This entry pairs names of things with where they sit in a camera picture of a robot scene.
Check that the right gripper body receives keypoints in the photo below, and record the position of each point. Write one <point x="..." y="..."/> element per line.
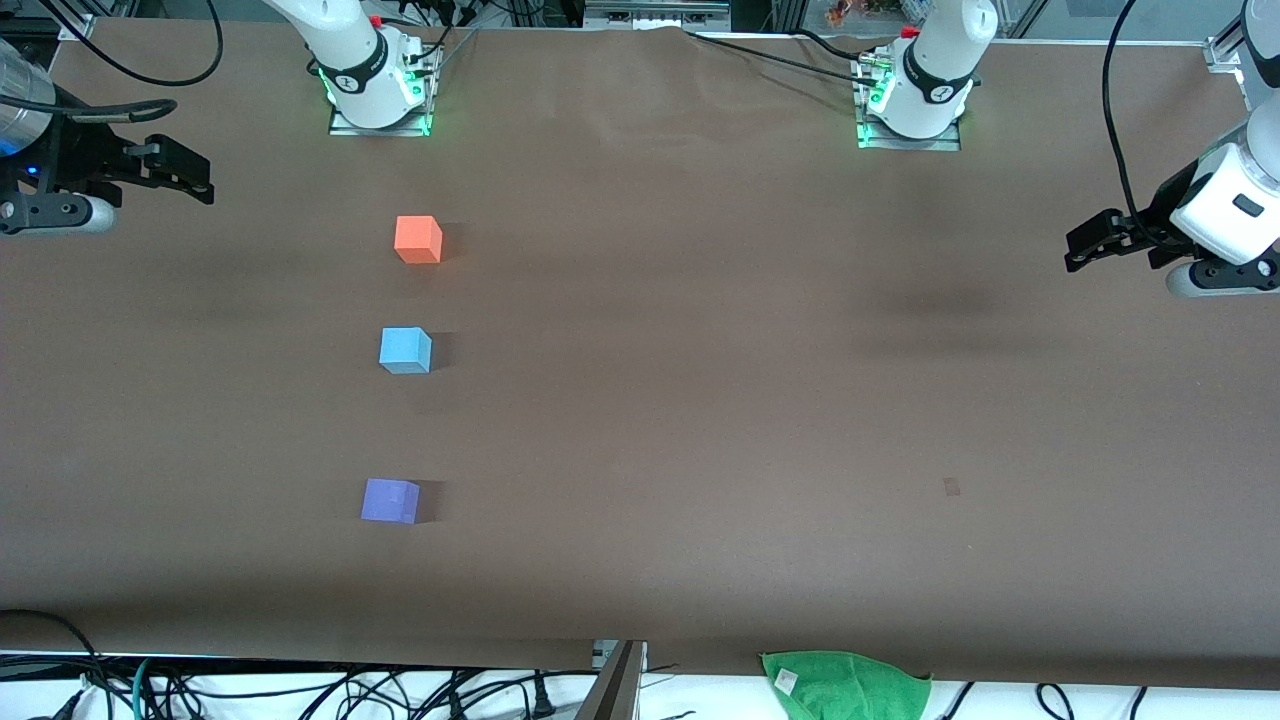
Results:
<point x="78" y="155"/>

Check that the light blue foam block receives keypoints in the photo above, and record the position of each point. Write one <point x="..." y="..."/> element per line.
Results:
<point x="405" y="348"/>

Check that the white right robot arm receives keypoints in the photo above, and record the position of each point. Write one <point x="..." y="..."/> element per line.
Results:
<point x="350" y="50"/>

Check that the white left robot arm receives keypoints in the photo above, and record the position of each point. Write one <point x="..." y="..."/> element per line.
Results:
<point x="935" y="70"/>

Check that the orange foam block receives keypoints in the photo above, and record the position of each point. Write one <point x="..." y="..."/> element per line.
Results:
<point x="417" y="240"/>

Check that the purple foam block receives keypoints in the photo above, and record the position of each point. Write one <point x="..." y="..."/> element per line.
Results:
<point x="388" y="500"/>

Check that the small orange toy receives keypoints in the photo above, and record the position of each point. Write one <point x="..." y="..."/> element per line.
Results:
<point x="845" y="12"/>

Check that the grey electronics box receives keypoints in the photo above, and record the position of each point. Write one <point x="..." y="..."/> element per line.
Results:
<point x="655" y="15"/>

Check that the brown table cover sheet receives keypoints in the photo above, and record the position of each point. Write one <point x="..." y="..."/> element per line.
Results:
<point x="640" y="420"/>

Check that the green cloth with white label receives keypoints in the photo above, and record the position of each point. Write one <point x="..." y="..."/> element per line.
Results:
<point x="850" y="690"/>

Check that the aluminium frame corner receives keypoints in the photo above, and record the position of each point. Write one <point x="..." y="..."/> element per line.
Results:
<point x="1222" y="50"/>
<point x="75" y="25"/>

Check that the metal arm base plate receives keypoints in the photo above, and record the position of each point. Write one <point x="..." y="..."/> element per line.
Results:
<point x="945" y="145"/>
<point x="345" y="128"/>

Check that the grey metal post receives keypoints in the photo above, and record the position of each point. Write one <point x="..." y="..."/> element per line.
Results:
<point x="615" y="690"/>

